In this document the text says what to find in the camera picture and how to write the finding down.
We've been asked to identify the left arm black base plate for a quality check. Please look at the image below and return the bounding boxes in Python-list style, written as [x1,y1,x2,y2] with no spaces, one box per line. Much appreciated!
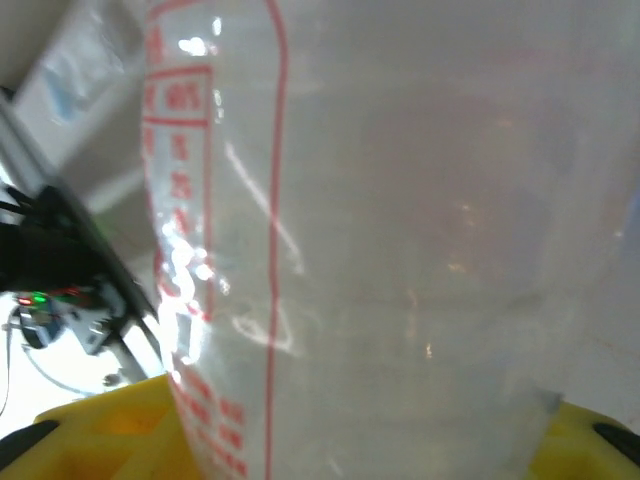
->
[0,184,151,351]

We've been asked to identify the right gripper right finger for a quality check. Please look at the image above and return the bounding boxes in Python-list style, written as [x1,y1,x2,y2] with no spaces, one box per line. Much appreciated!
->
[528,398,640,480]

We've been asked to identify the clear zip bag blue contents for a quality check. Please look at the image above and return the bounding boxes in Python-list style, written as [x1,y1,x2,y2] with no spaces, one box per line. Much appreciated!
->
[14,7,146,134]

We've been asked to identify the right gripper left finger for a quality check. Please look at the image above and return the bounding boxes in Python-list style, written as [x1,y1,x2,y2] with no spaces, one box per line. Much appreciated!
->
[0,374,204,480]

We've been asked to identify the clear red-print bottle red cap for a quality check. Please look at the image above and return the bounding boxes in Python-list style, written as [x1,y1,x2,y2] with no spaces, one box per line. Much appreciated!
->
[142,0,640,480]

